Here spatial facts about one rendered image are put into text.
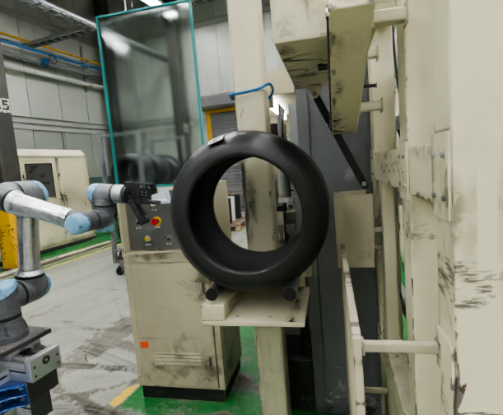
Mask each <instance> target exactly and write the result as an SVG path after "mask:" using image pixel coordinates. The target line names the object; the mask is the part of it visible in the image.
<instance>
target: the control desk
mask: <svg viewBox="0 0 503 415"><path fill-rule="evenodd" d="M142 207H143V209H144V211H145V212H146V214H147V216H148V218H149V220H150V221H149V222H148V223H147V224H145V225H142V226H141V225H140V223H139V222H138V220H137V218H136V216H135V214H134V213H133V210H132V209H131V207H130V206H129V204H128V203H117V209H118V216H119V229H120V236H121V243H122V250H123V254H124V255H123V261H124V268H125V275H126V282H127V289H128V301H129V308H130V315H131V321H132V328H133V341H134V348H135V355H136V362H137V374H138V381H139V385H142V390H143V397H147V398H160V399H186V400H199V401H212V402H226V400H227V398H228V395H229V393H230V391H231V388H232V386H233V384H234V382H235V378H236V376H237V375H238V372H239V370H240V357H241V355H242V351H241V342H240V326H209V325H203V319H202V311H201V304H202V303H203V302H204V301H205V300H206V299H207V298H206V295H205V294H206V291H207V290H208V288H209V287H210V286H211V285H212V284H213V283H214V282H213V281H211V280H209V279H208V278H206V277H204V276H203V275H202V274H201V273H200V272H199V271H198V270H197V269H196V268H195V267H194V266H193V265H192V264H191V263H190V262H189V261H188V260H187V259H186V257H185V256H184V254H183V252H182V251H181V249H180V247H179V245H178V243H177V241H176V239H175V235H174V232H173V228H172V225H171V219H170V204H147V205H145V204H142ZM214 211H215V215H216V218H217V222H218V224H219V226H220V228H221V229H222V230H223V232H224V233H225V234H226V236H227V237H228V238H229V239H230V240H231V222H230V213H229V203H228V194H227V184H226V180H220V181H219V183H218V185H217V188H216V192H215V196H214ZM141 342H148V346H149V347H141Z"/></svg>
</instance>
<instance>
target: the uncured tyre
mask: <svg viewBox="0 0 503 415"><path fill-rule="evenodd" d="M222 135H224V137H223V139H222V140H220V141H218V142H214V143H213V144H210V145H208V146H207V142H206V143H205V144H203V145H202V146H201V147H200V148H199V149H198V150H197V151H196V152H195V153H194V154H193V155H192V156H191V157H190V158H189V159H188V160H187V161H186V162H185V163H184V165H183V167H182V168H181V170H180V172H179V174H178V176H177V178H176V181H175V184H174V187H173V190H172V194H171V200H170V219H171V225H172V228H173V232H174V235H175V239H176V241H177V243H178V245H179V247H180V249H181V251H182V252H183V254H184V256H185V257H186V259H187V260H188V261H189V262H190V263H191V264H192V265H193V266H194V267H195V268H196V269H197V270H198V271H199V272H200V273H201V274H202V275H203V276H204V277H206V278H208V279H209V280H211V281H213V282H214V283H216V284H218V285H221V286H223V287H226V288H230V289H232V290H237V291H266V290H270V289H273V288H276V287H280V286H282V285H285V284H287V283H289V282H291V281H292V280H294V279H296V278H297V277H299V276H300V275H301V274H302V273H303V272H304V271H305V270H306V269H307V268H308V267H309V266H310V265H311V264H312V263H313V262H314V261H315V260H316V258H317V257H318V255H319V253H320V251H321V249H322V248H323V246H324V242H325V240H326V237H327V234H328V229H329V223H330V199H329V193H328V187H327V184H326V182H325V179H324V176H323V174H322V172H321V171H320V169H319V167H318V166H317V165H316V163H315V162H314V160H313V159H312V158H311V157H310V156H309V155H308V154H307V153H306V152H305V151H304V150H302V149H301V148H300V147H298V146H297V145H296V144H294V143H293V142H290V141H288V140H286V139H285V138H281V137H279V136H277V135H275V134H272V133H266V132H263V131H256V130H240V131H234V132H230V133H225V134H222ZM222 135H220V136H222ZM220 136H218V137H220ZM218 137H217V138H218ZM213 139H215V138H213ZM208 142H209V141H208ZM250 157H256V158H258V159H261V160H264V161H267V162H269V163H271V164H272V165H274V166H276V167H277V168H278V169H279V170H280V171H282V172H283V173H284V174H285V175H286V177H287V178H288V179H289V180H290V181H291V182H292V184H293V186H294V187H295V189H296V192H297V194H298V196H299V199H300V205H301V210H302V223H301V229H300V232H299V233H298V234H297V236H296V237H295V238H294V239H293V240H292V241H290V242H289V243H288V244H286V245H284V246H282V247H281V248H278V249H274V250H270V251H253V250H249V249H245V248H243V247H241V246H239V245H237V244H236V243H234V242H233V241H232V240H230V239H229V238H228V237H227V236H226V234H225V233H224V232H223V230H222V229H221V228H220V226H219V224H218V222H217V218H216V215H215V211H214V196H215V192H216V188H217V185H218V183H219V181H220V179H221V177H222V176H223V175H224V174H225V173H226V171H227V170H228V169H229V168H231V167H232V166H233V165H234V164H236V163H237V162H239V161H242V160H244V159H247V158H250Z"/></svg>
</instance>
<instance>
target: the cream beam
mask: <svg viewBox="0 0 503 415"><path fill-rule="evenodd" d="M327 1H328V0H270V7H271V18H272V41H273V43H274V45H275V47H276V49H277V51H278V53H279V55H280V58H281V59H282V61H283V64H284V66H285V68H286V70H287V72H288V75H289V76H290V78H291V80H292V82H293V85H294V87H295V88H296V89H303V88H307V85H311V84H317V83H322V86H328V79H327V76H328V75H327V71H328V70H323V71H319V70H318V64H320V63H322V64H326V63H328V51H327V30H326V20H325V5H327ZM375 30H376V26H374V28H373V30H372V33H371V34H370V44H371V41H372V40H373V37H374V34H375ZM369 48H370V45H369Z"/></svg>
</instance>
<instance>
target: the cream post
mask: <svg viewBox="0 0 503 415"><path fill-rule="evenodd" d="M226 1H227V11H228V21H229V32H230V42H231V61H232V70H233V80H234V86H233V87H234V90H235V92H238V91H247V90H250V89H254V88H256V87H260V86H262V85H263V84H265V83H267V82H268V81H267V69H266V58H265V47H264V36H263V14H262V3H261V0H226ZM235 109H236V119H237V129H238V131H240V130H256V131H263V132H266V133H271V125H270V114H269V103H268V86H266V87H264V88H263V89H261V90H258V91H253V92H250V93H245V94H241V95H237V96H235ZM240 168H241V177H242V188H243V198H244V206H245V227H246V237H247V247H248V249H249V250H253V251H270V250H274V249H278V248H279V236H278V224H277V203H276V192H275V180H274V169H273V165H272V164H271V163H269V162H267V161H264V160H261V159H258V158H256V157H250V158H247V159H244V160H242V161H240ZM254 335H255V344H256V353H257V358H258V383H259V392H260V400H261V413H262V415H292V414H291V392H290V381H289V370H288V359H287V349H286V327H261V326H254Z"/></svg>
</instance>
